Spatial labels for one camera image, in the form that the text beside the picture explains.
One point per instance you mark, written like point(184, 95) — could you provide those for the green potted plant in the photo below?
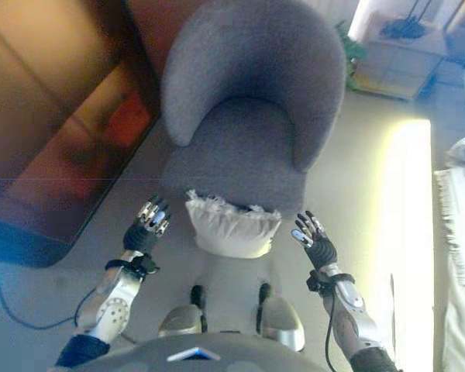
point(352, 50)

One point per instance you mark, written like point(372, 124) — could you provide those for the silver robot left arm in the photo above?
point(112, 306)

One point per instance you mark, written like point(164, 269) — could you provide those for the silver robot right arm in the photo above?
point(352, 310)

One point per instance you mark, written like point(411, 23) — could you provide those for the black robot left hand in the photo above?
point(141, 236)

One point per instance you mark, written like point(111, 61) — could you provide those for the black floor lamp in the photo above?
point(405, 27)

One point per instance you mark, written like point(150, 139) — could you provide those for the white bed duvet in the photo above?
point(461, 252)

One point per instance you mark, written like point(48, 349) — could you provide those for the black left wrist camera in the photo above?
point(143, 265)

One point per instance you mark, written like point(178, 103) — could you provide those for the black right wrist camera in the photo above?
point(315, 281)

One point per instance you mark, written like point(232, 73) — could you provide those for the white fringed cushion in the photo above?
point(232, 232)

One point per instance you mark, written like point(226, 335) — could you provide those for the grey robot torso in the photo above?
point(186, 356)

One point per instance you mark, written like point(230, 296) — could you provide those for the grey fabric armchair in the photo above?
point(248, 147)

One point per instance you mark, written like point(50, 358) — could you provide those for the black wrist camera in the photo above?
point(143, 265)
point(315, 281)

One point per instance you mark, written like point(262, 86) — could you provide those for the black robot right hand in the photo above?
point(321, 248)

